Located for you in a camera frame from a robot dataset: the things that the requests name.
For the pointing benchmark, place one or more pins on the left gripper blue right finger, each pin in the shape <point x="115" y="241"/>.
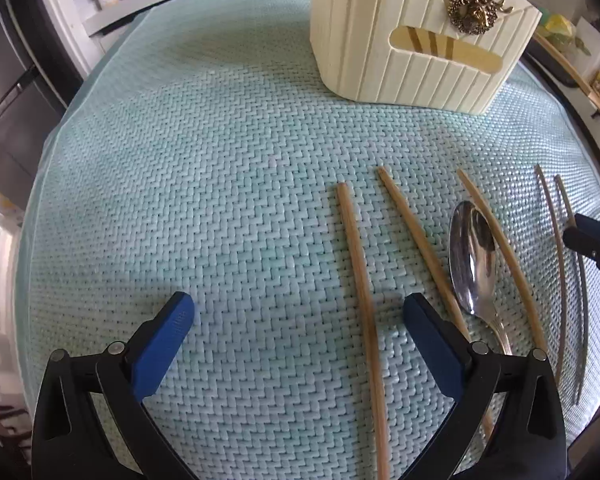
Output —
<point x="443" y="347"/>

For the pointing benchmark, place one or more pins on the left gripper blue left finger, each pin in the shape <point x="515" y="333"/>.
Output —
<point x="155" y="344"/>

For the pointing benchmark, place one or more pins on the steel spoon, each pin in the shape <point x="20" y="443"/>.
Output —
<point x="472" y="260"/>

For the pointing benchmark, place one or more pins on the wooden cutting board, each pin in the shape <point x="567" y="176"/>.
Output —
<point x="556" y="63"/>

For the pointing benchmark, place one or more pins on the light blue woven table mat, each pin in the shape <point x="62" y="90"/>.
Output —
<point x="203" y="156"/>

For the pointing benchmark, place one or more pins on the yellow green bag of items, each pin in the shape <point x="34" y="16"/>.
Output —
<point x="561" y="33"/>

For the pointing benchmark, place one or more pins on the cream utensil holder box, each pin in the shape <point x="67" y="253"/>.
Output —
<point x="447" y="54"/>

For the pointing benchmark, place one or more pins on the grey multi-door refrigerator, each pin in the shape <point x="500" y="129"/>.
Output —
<point x="37" y="83"/>

